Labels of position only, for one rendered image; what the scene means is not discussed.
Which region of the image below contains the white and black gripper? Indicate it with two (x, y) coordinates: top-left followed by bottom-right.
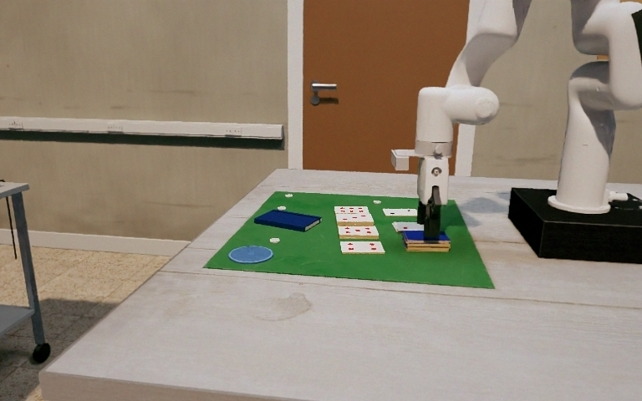
(417, 155), (451, 237)

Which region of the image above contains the white card with red dots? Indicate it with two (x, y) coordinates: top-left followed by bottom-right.
(334, 206), (369, 215)
(340, 241), (385, 254)
(338, 226), (379, 236)
(336, 214), (374, 223)

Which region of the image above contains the blue round disc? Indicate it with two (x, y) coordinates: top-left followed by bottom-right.
(228, 246), (273, 264)

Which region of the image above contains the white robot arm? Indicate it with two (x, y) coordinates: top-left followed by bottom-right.
(391, 0), (642, 214)

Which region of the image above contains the green felt card mat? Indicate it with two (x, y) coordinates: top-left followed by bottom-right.
(203, 191), (495, 289)

